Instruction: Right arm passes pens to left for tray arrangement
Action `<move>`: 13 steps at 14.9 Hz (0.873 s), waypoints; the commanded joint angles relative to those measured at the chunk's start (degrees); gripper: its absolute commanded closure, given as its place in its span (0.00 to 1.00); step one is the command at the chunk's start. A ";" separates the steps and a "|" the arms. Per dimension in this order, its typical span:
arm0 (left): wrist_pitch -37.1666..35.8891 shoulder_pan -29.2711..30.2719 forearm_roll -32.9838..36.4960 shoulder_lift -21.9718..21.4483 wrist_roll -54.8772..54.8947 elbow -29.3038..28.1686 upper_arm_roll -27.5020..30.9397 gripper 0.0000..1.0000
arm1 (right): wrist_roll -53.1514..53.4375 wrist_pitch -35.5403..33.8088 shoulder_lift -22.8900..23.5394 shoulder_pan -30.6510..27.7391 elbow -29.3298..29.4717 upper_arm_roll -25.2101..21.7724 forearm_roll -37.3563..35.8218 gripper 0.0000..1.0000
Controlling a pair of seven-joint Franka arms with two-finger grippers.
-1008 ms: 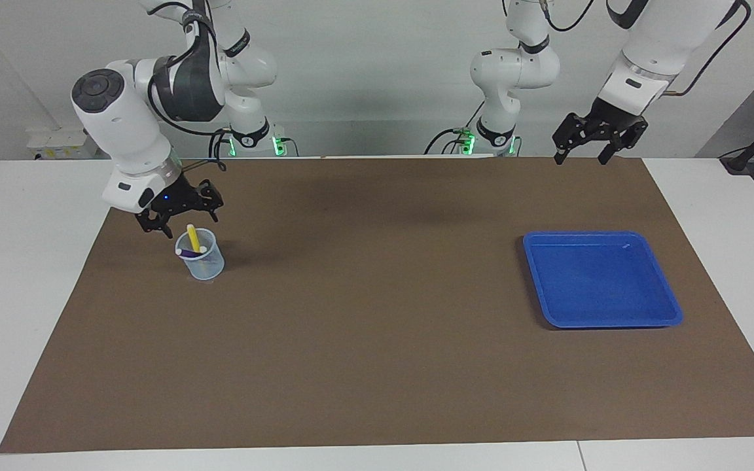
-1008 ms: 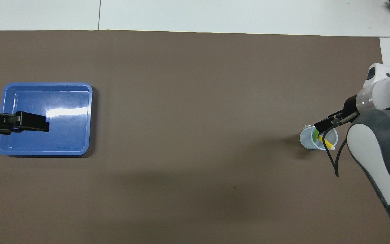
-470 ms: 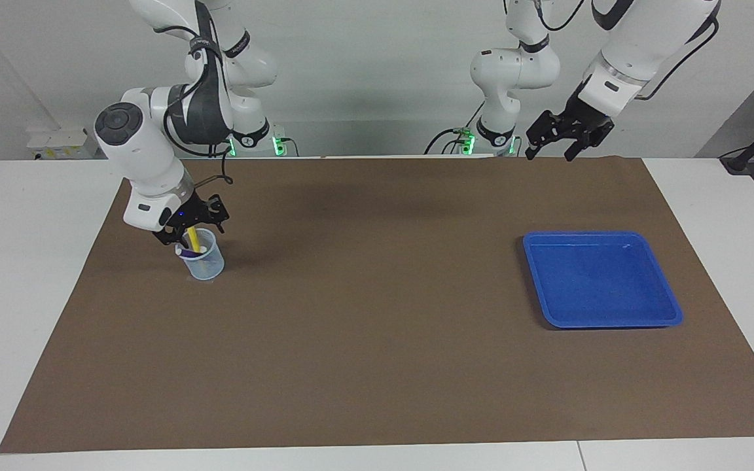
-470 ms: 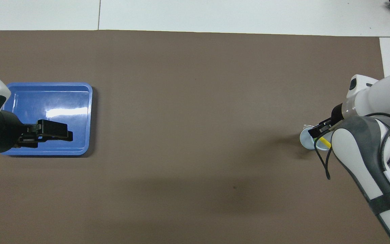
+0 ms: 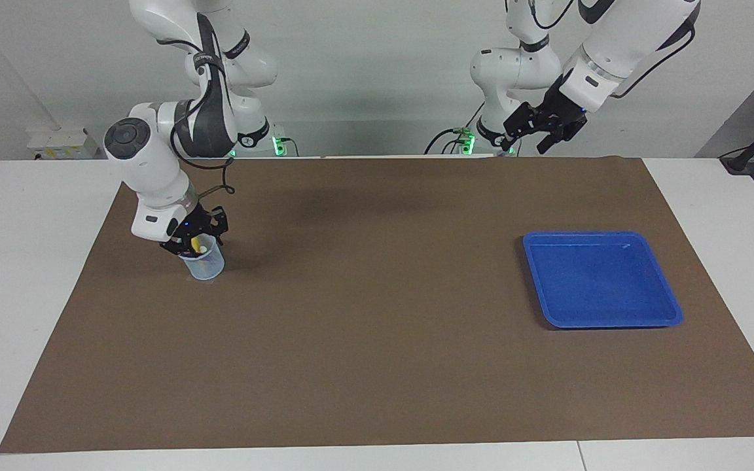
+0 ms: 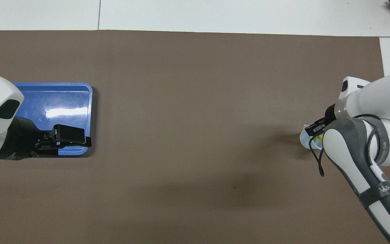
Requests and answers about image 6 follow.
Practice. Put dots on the brown table mat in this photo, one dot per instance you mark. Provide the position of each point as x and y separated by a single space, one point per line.
195 101

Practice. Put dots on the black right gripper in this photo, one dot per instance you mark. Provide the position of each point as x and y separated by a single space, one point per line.
331 113

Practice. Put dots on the blue plastic tray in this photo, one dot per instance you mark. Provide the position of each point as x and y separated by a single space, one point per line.
63 98

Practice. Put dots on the yellow highlighter pen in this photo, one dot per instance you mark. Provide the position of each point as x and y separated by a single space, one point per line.
319 138

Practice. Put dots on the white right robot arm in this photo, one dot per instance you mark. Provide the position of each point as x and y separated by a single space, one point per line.
377 101

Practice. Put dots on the clear plastic cup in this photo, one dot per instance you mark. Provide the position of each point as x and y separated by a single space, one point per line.
305 140

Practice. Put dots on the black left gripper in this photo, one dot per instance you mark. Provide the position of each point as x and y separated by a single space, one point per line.
19 139

